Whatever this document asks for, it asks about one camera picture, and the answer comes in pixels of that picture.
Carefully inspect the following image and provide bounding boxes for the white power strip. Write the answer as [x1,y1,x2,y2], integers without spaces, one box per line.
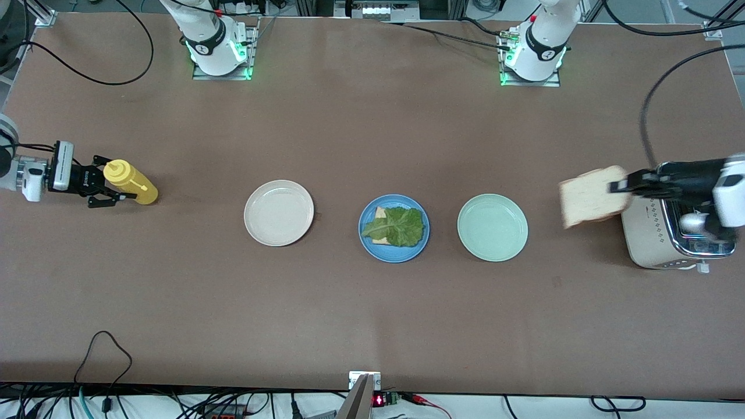
[347,2,420,22]

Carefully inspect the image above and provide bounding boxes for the blue round plate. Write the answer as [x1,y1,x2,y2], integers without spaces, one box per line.
[358,194,431,264]

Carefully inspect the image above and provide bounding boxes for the beige round plate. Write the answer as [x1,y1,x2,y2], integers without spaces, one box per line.
[244,180,315,247]

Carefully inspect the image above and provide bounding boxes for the toasted bread slice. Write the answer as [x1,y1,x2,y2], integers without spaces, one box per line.
[559,165,634,230]
[371,206,392,244]

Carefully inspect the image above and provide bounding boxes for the thin red wire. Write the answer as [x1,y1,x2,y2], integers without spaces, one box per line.
[402,393,452,419]

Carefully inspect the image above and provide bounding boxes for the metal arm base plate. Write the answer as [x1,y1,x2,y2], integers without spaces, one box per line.
[499,29,561,88]
[192,26,258,81]

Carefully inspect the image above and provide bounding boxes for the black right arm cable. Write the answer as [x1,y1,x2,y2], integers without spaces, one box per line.
[0,0,155,86]

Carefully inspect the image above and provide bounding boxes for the grey metal camera mount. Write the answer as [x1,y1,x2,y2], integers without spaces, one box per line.
[348,371,382,419]

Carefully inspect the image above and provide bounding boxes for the green lettuce leaf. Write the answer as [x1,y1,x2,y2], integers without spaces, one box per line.
[361,206,425,248]

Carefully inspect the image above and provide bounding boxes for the yellow mustard squeeze bottle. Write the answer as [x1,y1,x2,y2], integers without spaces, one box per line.
[104,159,159,205]

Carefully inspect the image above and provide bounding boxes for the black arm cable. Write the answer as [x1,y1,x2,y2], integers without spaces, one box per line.
[602,0,745,169]
[0,0,155,86]

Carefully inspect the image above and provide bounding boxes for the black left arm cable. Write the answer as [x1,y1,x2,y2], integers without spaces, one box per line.
[602,0,745,169]

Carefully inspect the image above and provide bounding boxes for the thin black looped cable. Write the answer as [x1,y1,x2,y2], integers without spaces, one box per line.
[74,331,133,402]

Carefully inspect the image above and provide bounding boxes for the black cable across table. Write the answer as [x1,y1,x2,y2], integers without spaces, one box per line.
[378,21,513,51]

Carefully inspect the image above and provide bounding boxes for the cream two-slot toaster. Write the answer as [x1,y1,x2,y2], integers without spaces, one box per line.
[620,161,737,274]

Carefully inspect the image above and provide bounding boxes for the pale green round plate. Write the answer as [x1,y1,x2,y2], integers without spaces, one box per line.
[457,193,529,262]

